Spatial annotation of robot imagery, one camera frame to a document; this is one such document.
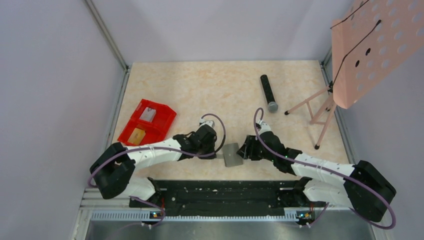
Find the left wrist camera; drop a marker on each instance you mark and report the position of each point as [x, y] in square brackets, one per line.
[210, 124]

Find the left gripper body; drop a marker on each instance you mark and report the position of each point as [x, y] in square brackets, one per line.
[210, 153]

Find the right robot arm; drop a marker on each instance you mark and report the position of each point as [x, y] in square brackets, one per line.
[360, 187]

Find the red plastic bin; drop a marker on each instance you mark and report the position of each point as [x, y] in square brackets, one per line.
[156, 130]

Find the grey card holder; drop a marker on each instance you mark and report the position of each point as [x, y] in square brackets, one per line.
[230, 156]

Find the black microphone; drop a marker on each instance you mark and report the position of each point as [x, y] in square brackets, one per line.
[272, 106]

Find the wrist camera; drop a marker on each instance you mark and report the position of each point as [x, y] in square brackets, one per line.
[210, 124]
[264, 128]

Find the pink music stand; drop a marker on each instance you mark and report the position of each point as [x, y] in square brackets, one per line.
[367, 44]

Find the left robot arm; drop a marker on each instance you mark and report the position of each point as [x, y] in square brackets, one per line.
[114, 171]

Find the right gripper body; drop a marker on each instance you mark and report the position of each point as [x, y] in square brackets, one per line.
[249, 149]

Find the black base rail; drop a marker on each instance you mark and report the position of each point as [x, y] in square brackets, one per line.
[230, 198]

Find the gold card in bin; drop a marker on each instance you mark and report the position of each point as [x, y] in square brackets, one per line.
[136, 137]

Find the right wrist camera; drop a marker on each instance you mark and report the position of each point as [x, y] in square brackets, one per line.
[264, 128]

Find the aluminium frame post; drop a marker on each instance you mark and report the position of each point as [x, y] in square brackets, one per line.
[98, 20]

